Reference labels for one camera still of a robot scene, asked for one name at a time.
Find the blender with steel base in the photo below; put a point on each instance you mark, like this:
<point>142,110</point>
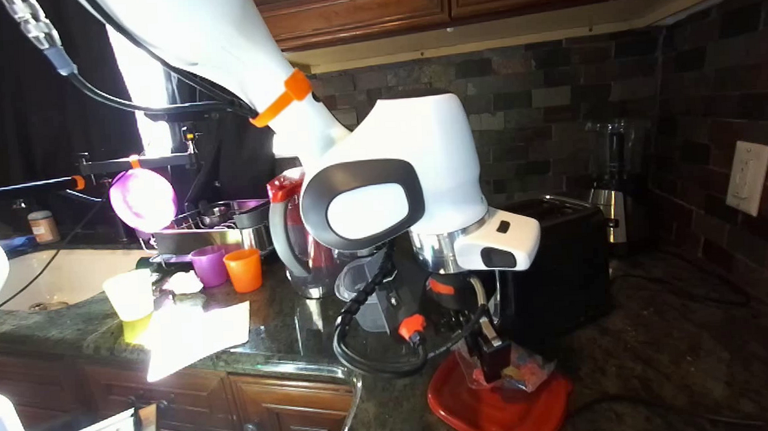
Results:
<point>613,192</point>

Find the metal dish rack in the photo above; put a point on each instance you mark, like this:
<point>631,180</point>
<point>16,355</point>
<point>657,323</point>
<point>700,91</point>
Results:
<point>190,240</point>

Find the clear bag of gummy bears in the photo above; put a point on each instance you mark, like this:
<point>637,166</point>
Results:
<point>527,368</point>

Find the clear plastic jug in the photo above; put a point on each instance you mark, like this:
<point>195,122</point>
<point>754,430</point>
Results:
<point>360,294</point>

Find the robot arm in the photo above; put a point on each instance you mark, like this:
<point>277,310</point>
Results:
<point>407,150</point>

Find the wooden base cabinet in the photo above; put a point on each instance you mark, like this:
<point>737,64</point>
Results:
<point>191,405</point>

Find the red plastic plate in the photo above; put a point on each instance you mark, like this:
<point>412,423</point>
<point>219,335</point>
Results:
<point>490,415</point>

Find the black toaster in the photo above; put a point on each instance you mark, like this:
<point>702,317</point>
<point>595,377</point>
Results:
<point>555,266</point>

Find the orange plastic cup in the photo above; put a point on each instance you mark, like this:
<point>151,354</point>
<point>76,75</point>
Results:
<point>244,271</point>

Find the cabinet door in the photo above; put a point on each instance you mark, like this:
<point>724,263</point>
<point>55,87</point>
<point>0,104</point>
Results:
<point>289,417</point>
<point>172,406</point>

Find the wooden wall cabinet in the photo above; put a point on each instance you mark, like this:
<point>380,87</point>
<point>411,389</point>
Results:
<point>478,1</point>

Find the purple plastic cup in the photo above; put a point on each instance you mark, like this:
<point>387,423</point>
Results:
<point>209,265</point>

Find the white plastic cup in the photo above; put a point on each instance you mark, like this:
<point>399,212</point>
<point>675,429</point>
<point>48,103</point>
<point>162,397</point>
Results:
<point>130,294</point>

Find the crumpled white wrapper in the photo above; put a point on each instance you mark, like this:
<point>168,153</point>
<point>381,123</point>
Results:
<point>183,282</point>

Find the white wall socket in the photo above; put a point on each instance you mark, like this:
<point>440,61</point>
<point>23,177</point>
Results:
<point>747,177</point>

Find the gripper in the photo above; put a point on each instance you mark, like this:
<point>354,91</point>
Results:
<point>460,297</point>

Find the sink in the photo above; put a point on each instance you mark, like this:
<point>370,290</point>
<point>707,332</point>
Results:
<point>69,278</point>

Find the steel bowl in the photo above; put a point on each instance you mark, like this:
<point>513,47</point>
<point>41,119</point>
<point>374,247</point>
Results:
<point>215,215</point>

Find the black pot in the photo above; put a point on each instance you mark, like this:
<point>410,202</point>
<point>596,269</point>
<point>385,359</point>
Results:
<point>252,216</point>

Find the glass kettle with red lid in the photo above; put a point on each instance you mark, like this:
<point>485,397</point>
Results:
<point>294,245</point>

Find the window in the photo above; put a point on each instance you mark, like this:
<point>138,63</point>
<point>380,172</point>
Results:
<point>145,90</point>

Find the spice jar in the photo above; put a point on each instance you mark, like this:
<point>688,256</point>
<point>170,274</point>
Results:
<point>43,227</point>

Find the clear plastic bag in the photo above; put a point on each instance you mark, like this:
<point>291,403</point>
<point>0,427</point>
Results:
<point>198,337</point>

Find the purple plastic plate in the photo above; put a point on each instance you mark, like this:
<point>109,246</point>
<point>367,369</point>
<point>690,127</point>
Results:
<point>142,200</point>

